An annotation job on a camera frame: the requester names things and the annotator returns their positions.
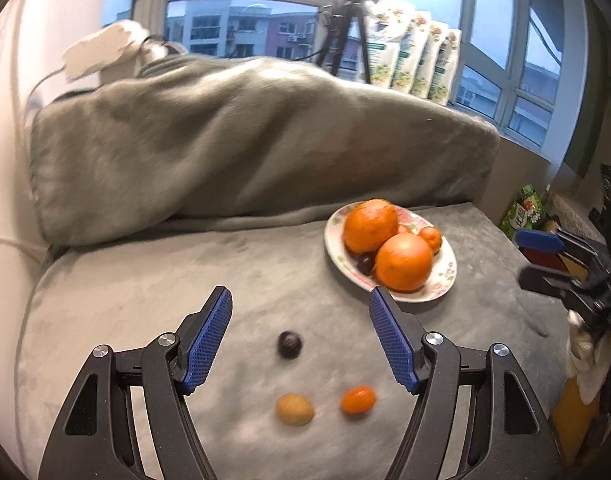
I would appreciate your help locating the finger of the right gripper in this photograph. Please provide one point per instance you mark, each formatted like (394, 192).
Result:
(545, 242)
(553, 283)

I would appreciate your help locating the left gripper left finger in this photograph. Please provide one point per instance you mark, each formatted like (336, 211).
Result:
(94, 434)

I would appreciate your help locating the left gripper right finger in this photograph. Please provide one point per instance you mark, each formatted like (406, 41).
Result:
(507, 434)

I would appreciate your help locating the small mandarin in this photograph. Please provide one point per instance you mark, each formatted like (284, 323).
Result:
(433, 237)

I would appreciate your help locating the large orange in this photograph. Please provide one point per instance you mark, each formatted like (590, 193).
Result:
(369, 225)
(404, 263)

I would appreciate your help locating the tiny orange kumquat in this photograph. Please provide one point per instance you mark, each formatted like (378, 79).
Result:
(358, 401)

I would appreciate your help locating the dark plum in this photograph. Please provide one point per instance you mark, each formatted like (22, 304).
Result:
(366, 263)
(290, 345)

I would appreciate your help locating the brown kiwi-like fruit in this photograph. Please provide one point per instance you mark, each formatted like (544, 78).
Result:
(294, 410)

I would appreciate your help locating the white gloved right hand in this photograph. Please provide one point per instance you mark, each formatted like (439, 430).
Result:
(588, 357)

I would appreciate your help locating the green snack bag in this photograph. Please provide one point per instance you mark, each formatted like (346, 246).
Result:
(526, 212)

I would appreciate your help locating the floral white plate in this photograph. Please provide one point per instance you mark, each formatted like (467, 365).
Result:
(441, 278)

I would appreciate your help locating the floral packages on windowsill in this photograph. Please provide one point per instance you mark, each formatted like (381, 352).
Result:
(409, 52)

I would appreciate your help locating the black tripod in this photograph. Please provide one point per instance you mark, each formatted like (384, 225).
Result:
(340, 18)

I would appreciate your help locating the grey sofa back cushion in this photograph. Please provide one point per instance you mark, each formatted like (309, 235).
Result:
(195, 143)

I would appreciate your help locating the white power adapter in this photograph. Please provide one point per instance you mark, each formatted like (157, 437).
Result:
(114, 44)

